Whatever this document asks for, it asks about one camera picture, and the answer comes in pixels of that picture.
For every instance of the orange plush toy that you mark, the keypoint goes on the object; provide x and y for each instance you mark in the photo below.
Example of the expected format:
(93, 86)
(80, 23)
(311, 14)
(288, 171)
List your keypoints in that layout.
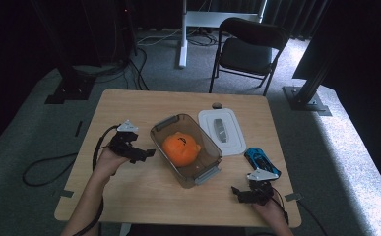
(179, 150)

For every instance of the dark equipment rack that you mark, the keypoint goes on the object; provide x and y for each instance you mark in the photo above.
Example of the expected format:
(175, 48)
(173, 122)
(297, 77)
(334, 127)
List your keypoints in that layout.
(112, 32)

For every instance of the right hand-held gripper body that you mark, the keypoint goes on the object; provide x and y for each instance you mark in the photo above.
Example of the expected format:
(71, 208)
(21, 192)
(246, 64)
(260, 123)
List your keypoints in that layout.
(262, 191)

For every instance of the round table grommet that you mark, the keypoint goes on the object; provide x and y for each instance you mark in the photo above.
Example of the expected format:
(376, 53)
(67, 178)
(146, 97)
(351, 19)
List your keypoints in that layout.
(217, 105)

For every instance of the dark curtain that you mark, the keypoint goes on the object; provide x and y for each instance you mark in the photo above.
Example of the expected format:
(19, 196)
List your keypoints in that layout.
(286, 16)

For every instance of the black folding chair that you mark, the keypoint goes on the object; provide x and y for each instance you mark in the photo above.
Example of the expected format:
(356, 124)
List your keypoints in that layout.
(245, 55)

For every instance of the black metal stand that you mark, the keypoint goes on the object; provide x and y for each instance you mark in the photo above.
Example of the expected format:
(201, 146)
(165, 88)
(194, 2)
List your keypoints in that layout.
(70, 82)
(304, 98)

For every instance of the clear grey storage box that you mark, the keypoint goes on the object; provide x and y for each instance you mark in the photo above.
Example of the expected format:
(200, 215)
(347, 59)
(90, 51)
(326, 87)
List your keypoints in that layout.
(207, 160)

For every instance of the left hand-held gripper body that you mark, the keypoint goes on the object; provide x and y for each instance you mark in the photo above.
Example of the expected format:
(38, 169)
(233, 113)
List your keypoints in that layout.
(124, 144)

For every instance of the black floor tape strip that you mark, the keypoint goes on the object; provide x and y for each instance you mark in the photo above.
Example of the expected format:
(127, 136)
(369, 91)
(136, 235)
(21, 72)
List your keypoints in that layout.
(78, 128)

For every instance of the person's left hand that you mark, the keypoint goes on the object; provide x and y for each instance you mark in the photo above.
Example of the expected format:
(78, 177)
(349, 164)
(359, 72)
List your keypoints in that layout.
(109, 164)

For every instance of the person's right hand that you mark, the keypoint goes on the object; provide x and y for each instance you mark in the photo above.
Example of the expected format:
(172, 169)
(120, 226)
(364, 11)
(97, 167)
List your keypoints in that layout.
(270, 213)

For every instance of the white desk frame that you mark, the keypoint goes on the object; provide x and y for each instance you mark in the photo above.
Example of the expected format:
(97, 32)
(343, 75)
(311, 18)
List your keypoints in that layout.
(183, 49)

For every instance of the white table leg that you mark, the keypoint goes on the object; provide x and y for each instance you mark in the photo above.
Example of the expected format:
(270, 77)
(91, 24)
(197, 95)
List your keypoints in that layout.
(123, 230)

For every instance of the blue toy car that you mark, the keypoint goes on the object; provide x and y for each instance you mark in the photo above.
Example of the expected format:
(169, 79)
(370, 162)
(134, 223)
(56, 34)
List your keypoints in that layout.
(260, 160)

